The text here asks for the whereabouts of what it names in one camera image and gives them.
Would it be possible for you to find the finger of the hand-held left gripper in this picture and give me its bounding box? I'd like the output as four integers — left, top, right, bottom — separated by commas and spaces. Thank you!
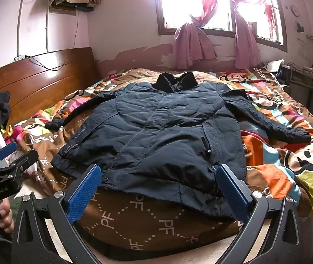
0, 149, 39, 183
0, 142, 18, 161

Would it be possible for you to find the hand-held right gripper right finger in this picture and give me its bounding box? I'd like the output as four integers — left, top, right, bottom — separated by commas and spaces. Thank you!
216, 164, 302, 264

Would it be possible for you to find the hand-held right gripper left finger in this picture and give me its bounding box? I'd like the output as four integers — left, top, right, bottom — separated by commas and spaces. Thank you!
11, 164, 102, 264

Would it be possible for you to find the dark navy jacket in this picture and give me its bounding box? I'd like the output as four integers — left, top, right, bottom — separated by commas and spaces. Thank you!
45, 71, 312, 220

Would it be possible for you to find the person's left hand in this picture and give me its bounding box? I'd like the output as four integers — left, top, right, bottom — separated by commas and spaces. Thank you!
0, 198, 15, 233

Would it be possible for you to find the colourful cartoon printed blanket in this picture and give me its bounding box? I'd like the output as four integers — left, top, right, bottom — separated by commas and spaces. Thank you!
2, 66, 313, 253

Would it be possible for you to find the wooden headboard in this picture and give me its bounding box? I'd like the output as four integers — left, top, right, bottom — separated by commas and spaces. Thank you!
0, 47, 98, 127

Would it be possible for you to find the cluttered desk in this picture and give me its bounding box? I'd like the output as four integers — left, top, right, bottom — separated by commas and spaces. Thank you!
281, 64, 313, 113

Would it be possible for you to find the white bag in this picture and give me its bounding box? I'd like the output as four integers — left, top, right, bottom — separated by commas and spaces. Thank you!
266, 59, 285, 72

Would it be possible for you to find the pink curtain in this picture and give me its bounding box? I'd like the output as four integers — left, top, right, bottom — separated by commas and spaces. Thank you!
225, 0, 279, 70
156, 0, 219, 69

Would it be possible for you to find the window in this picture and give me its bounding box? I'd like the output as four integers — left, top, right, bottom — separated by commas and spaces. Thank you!
154, 0, 288, 53

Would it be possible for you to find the white wall pipe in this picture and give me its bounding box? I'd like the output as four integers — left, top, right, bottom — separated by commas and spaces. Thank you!
17, 0, 32, 58

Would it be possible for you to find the black cable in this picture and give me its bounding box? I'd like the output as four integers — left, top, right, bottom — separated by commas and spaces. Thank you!
22, 9, 80, 70

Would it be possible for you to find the black wall shelf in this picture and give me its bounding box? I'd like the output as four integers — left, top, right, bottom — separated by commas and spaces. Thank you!
50, 3, 94, 13

